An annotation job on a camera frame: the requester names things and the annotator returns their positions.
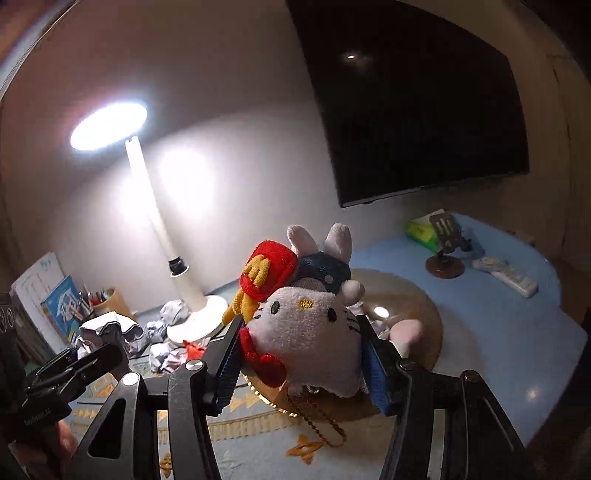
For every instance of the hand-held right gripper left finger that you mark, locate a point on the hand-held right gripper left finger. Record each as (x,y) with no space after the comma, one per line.
(227,374)

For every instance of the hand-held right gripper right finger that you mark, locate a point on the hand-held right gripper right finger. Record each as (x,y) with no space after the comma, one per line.
(376,378)

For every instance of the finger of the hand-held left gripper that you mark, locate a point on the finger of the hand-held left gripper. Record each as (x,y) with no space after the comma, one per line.
(99,362)
(55,362)

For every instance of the red wrapper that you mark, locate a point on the red wrapper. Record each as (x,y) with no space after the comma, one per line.
(191,347)

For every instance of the pink and white plush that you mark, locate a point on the pink and white plush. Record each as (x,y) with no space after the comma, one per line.
(408,332)

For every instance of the white cat plush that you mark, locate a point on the white cat plush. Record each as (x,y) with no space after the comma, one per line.
(304,337)

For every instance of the woven brown basket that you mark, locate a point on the woven brown basket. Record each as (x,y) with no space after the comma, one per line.
(406,295)

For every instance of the blue rabbit plush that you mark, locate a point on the blue rabbit plush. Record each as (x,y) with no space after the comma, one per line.
(323,267)

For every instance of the person's left hand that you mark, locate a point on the person's left hand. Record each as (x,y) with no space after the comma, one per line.
(62,443)

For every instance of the row of upright books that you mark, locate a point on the row of upright books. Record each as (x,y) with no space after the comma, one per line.
(32,337)

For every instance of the black mesh pen holder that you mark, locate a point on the black mesh pen holder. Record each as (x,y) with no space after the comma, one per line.
(88,311)

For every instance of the blue boxed book set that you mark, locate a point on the blue boxed book set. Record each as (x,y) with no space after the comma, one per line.
(62,307)

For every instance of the white desk lamp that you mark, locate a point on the white desk lamp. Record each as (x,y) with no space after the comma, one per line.
(196,323)

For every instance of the bamboo pen holder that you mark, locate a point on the bamboo pen holder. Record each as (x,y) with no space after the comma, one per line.
(115,302)

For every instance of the bunch of pencils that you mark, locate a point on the bunch of pencils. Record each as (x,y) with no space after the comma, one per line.
(87,295)

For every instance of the patterned blue table mat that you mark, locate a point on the patterned blue table mat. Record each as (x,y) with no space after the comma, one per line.
(277,461)

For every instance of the brown phone stand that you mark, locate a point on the brown phone stand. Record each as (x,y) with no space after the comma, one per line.
(445,249)

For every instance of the green tissue pack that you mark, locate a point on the green tissue pack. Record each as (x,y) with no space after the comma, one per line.
(421,230)

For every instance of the white remote control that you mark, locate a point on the white remote control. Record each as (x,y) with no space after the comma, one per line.
(516,281)
(489,264)

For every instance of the black wall television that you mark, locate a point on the black wall television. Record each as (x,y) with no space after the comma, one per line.
(415,101)

